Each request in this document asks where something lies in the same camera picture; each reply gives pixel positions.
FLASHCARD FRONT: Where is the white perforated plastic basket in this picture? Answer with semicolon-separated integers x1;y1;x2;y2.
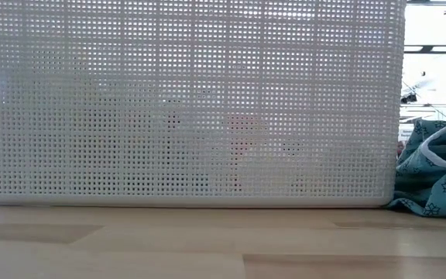
0;0;407;208

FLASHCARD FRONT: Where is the blue patterned cloth cap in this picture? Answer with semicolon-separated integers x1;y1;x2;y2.
385;119;446;218

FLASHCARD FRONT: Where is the dark horizontal background beam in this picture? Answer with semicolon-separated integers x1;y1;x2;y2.
403;44;446;55

